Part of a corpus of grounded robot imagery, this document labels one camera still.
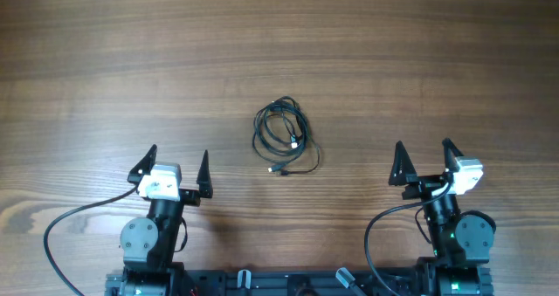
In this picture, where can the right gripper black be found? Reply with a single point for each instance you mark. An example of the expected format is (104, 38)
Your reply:
(422, 184)

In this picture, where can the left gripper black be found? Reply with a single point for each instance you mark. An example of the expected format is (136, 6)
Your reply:
(190, 197)

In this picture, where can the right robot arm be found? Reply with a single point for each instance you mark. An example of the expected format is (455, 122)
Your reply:
(461, 241)

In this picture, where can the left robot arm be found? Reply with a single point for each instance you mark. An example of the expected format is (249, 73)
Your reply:
(149, 243)

